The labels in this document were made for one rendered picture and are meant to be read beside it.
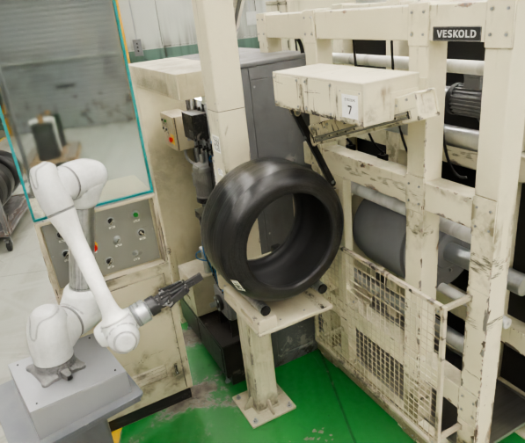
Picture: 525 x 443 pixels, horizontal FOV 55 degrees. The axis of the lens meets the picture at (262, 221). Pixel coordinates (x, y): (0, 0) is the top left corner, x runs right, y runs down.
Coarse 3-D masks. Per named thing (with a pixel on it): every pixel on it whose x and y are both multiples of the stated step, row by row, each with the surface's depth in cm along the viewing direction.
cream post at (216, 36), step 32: (192, 0) 199; (224, 0) 194; (224, 32) 198; (224, 64) 202; (224, 96) 206; (224, 128) 211; (224, 160) 216; (256, 224) 234; (256, 256) 239; (256, 352) 258; (256, 384) 265
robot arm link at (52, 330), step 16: (48, 304) 199; (32, 320) 192; (48, 320) 192; (64, 320) 197; (32, 336) 192; (48, 336) 192; (64, 336) 196; (32, 352) 195; (48, 352) 193; (64, 352) 197
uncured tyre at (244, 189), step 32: (256, 160) 204; (288, 160) 211; (224, 192) 194; (256, 192) 186; (288, 192) 190; (320, 192) 197; (224, 224) 187; (320, 224) 227; (224, 256) 190; (288, 256) 233; (320, 256) 222; (256, 288) 197; (288, 288) 205
